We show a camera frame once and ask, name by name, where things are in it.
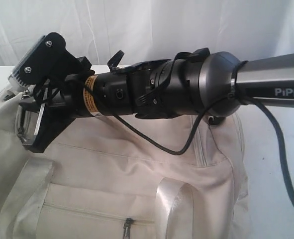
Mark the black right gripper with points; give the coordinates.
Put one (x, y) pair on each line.
(76, 96)

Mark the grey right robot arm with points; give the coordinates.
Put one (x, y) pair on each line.
(190, 84)

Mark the cream fabric duffel bag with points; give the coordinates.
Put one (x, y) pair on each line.
(98, 180)

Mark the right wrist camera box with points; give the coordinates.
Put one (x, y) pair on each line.
(48, 58)

